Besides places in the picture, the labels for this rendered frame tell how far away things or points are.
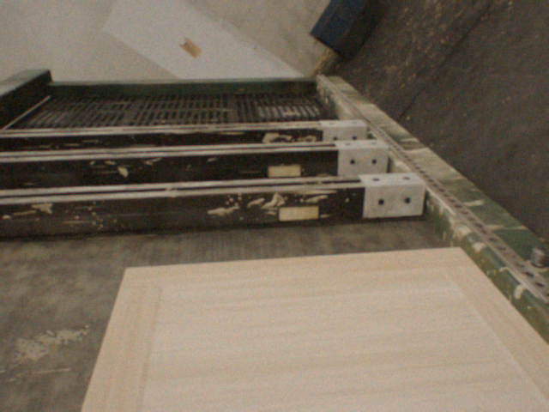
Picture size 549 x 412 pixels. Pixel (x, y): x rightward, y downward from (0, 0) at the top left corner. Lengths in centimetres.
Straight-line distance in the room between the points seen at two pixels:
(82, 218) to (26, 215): 10
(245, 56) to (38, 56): 270
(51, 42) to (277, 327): 570
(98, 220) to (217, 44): 358
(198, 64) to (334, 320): 393
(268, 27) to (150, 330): 531
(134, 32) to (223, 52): 77
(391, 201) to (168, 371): 56
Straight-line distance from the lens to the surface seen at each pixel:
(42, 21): 617
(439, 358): 65
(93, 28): 602
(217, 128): 132
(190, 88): 208
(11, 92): 187
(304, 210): 94
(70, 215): 97
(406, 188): 98
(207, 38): 443
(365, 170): 119
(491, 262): 80
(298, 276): 75
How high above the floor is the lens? 146
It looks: 20 degrees down
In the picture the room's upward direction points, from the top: 60 degrees counter-clockwise
